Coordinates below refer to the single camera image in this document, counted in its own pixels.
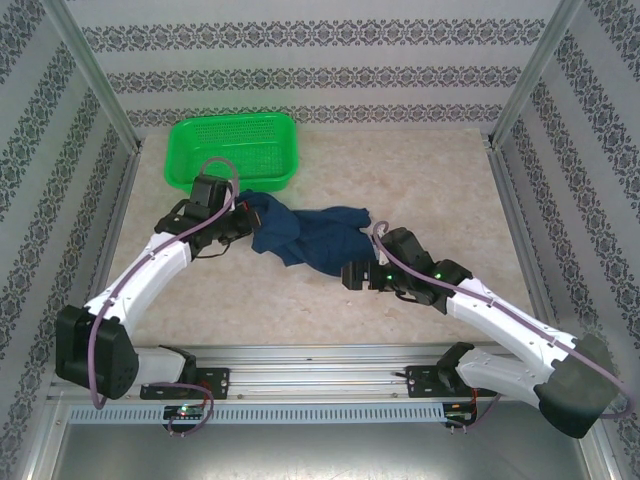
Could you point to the aluminium frame post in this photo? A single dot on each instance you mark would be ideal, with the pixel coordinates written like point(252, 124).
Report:
point(95, 75)
point(535, 75)

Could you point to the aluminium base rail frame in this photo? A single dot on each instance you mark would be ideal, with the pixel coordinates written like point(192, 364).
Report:
point(320, 370)

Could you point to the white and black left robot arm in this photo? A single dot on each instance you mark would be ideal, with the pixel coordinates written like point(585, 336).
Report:
point(150, 270)

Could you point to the green plastic basket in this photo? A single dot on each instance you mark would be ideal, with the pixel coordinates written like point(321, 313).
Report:
point(235, 150)

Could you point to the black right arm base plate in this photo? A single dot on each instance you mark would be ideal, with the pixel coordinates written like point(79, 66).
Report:
point(420, 381)

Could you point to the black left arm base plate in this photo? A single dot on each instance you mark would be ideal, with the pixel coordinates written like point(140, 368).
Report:
point(215, 382)

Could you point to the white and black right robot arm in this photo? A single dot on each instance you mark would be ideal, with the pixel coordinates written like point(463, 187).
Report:
point(500, 330)

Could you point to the navy blue t-shirt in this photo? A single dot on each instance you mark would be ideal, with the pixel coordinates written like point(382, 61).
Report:
point(320, 240)

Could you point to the aluminium side rail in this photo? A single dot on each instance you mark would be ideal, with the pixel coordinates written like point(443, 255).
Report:
point(530, 250)
point(115, 225)

